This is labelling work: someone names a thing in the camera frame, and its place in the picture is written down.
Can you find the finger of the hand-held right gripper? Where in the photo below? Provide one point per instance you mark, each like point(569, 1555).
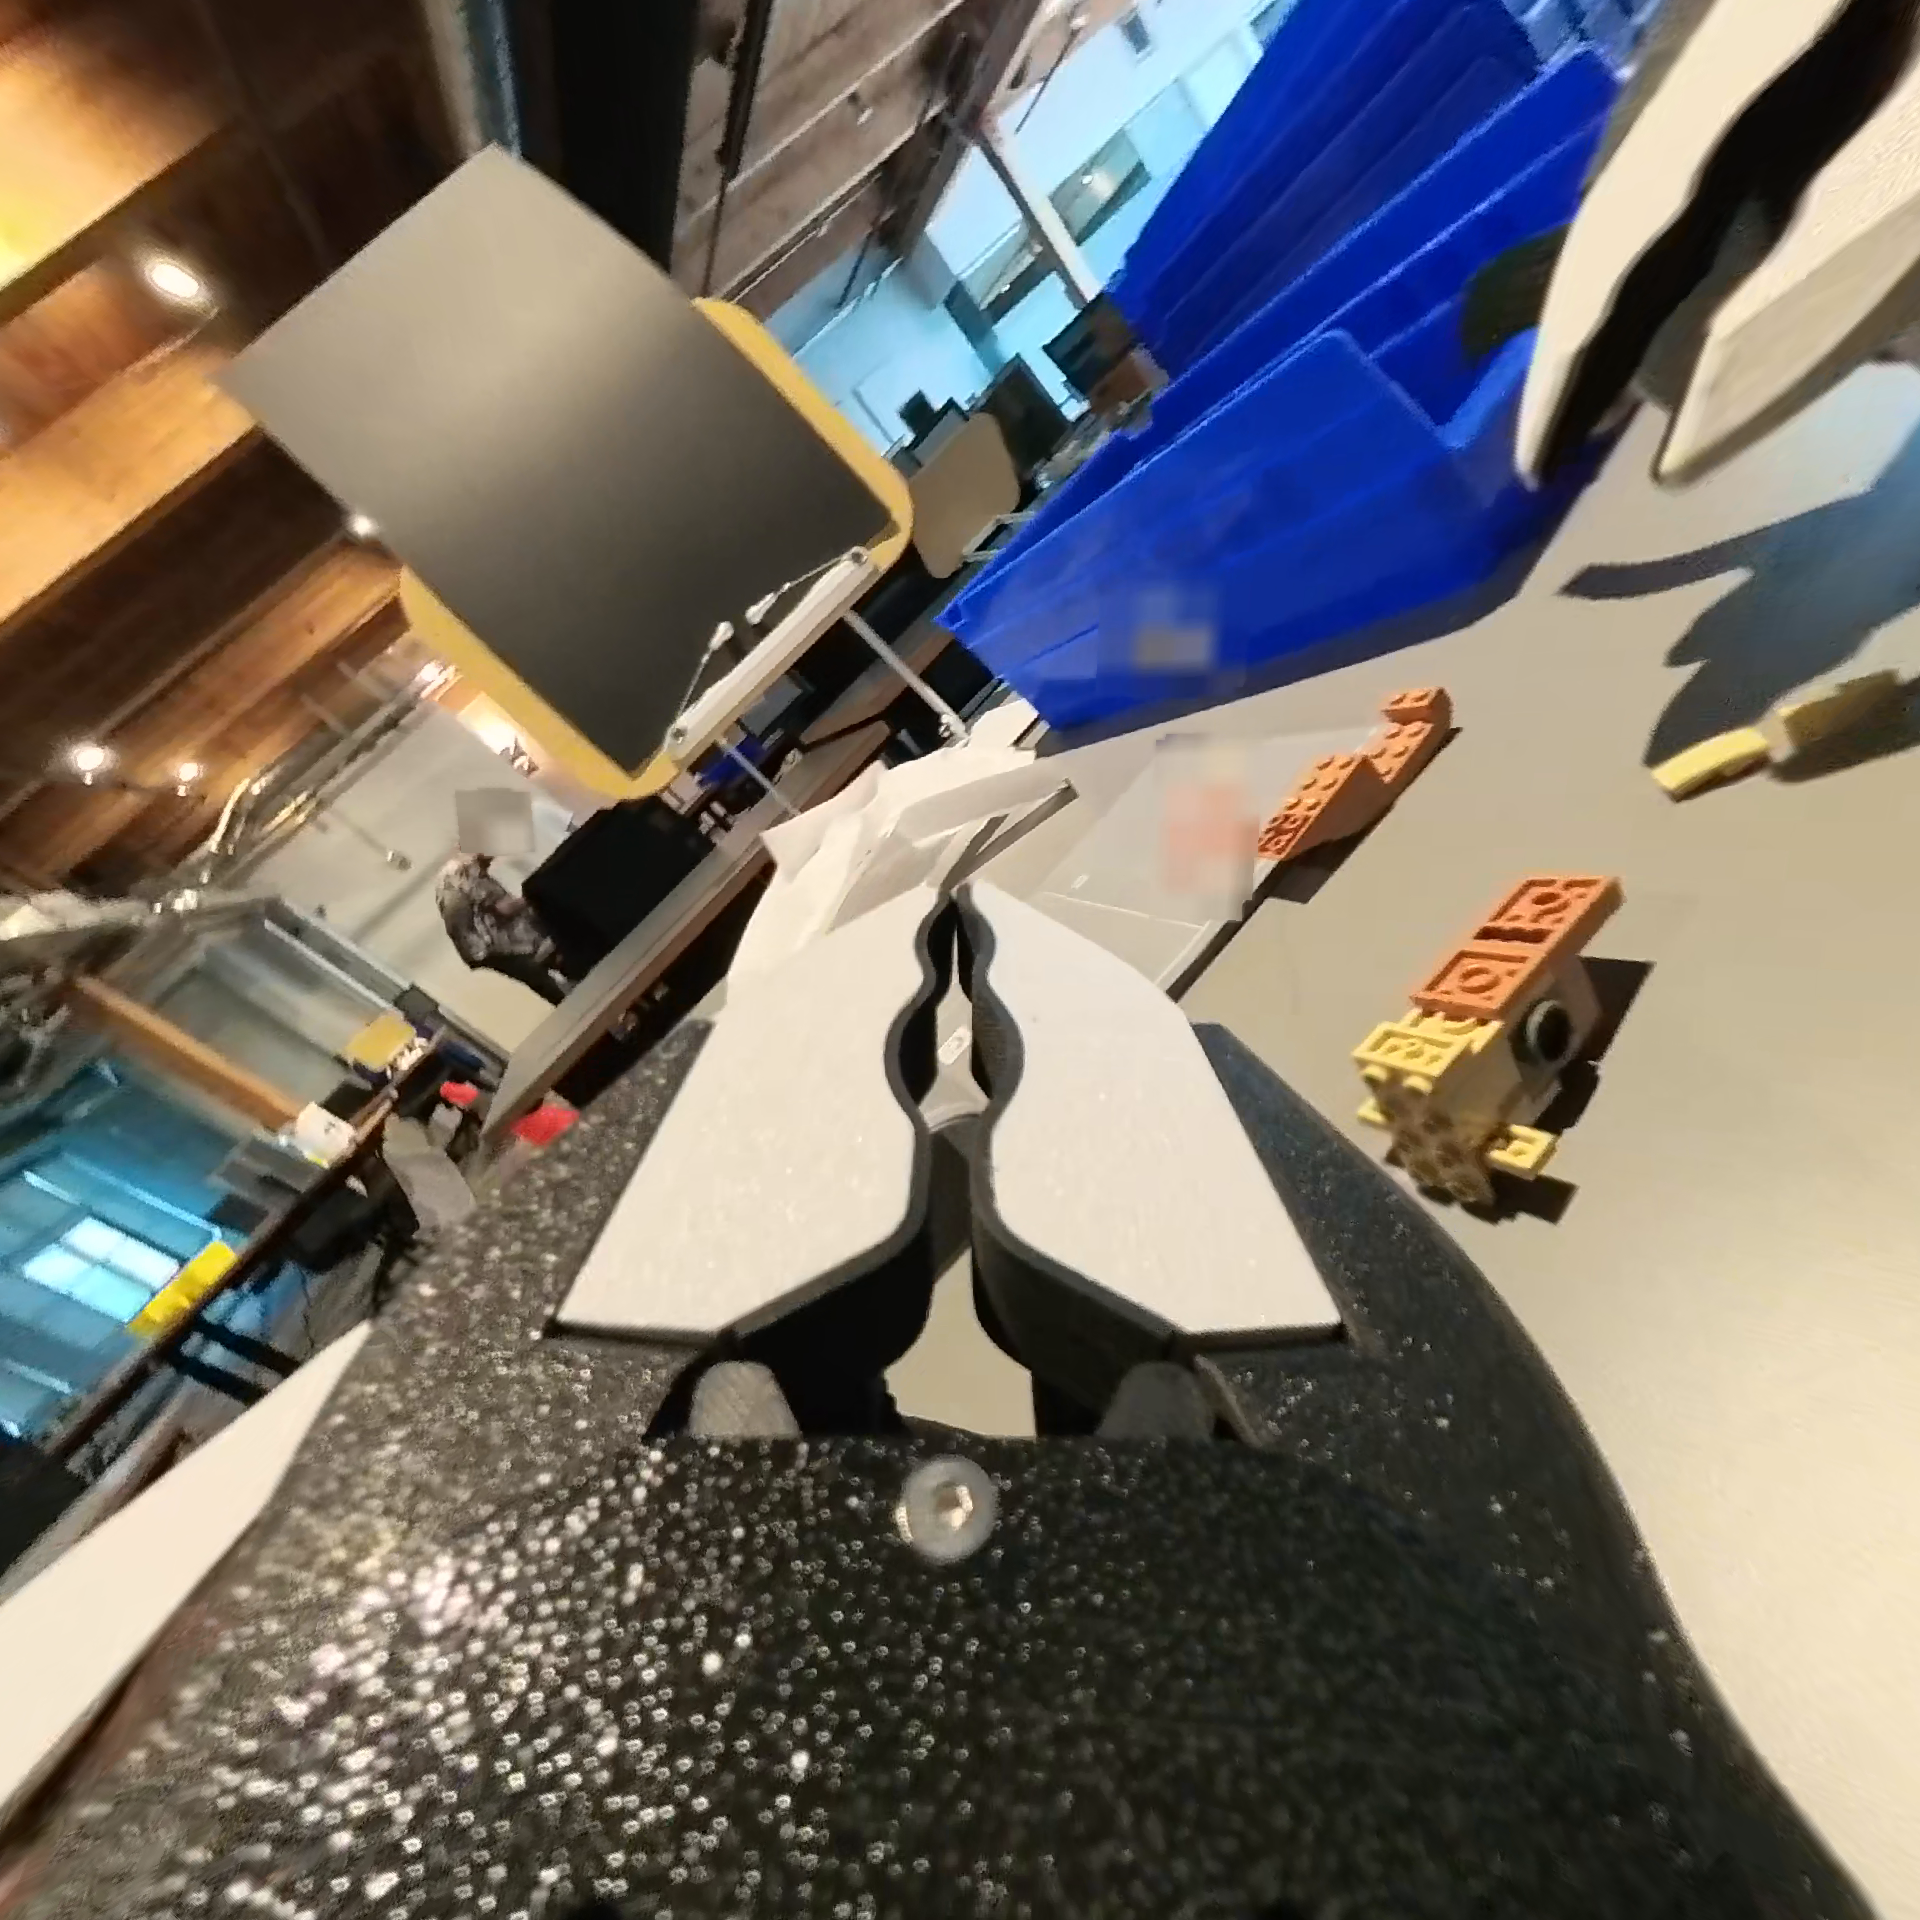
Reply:
point(1829, 301)
point(1621, 225)

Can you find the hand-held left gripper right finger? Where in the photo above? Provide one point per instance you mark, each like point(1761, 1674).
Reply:
point(1142, 1155)

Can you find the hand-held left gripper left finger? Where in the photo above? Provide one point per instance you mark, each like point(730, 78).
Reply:
point(750, 1142)

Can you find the toy brick model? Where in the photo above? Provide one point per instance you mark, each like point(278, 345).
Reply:
point(1500, 960)

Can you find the orange toy brick piece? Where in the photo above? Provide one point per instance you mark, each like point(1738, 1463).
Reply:
point(1336, 787)

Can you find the grey desk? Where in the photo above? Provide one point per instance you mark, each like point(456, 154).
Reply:
point(1724, 1200)

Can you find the wooden workbench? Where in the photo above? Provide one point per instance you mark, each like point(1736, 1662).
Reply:
point(629, 990)

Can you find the clear plastic sheet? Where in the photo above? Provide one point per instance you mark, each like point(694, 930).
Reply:
point(1142, 915)

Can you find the row of blue bins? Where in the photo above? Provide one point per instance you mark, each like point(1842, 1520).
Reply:
point(1349, 181)

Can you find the black monitor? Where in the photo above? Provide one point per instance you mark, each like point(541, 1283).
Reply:
point(615, 891)

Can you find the white folded paper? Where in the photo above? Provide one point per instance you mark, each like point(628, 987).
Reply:
point(914, 840)

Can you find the white mounting bar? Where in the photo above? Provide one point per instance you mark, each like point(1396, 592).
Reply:
point(764, 651)

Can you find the beige chair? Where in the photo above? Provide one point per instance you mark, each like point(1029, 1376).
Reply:
point(962, 487)

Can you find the black panel with yellow edge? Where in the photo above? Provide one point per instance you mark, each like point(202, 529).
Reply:
point(556, 450)

